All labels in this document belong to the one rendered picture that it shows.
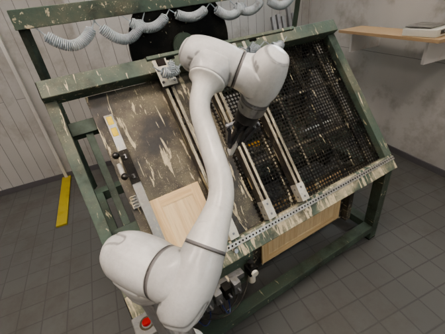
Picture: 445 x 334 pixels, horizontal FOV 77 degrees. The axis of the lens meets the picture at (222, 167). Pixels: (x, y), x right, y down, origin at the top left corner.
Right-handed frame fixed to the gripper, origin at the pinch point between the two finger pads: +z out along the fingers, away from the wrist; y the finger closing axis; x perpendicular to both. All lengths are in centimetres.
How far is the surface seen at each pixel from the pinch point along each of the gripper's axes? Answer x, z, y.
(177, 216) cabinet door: -4, 74, 11
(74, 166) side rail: -36, 58, 61
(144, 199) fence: -15, 67, 29
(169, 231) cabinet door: 3, 76, 17
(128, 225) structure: -6, 79, 38
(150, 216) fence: -6, 71, 26
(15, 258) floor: -60, 267, 151
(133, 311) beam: 38, 85, 41
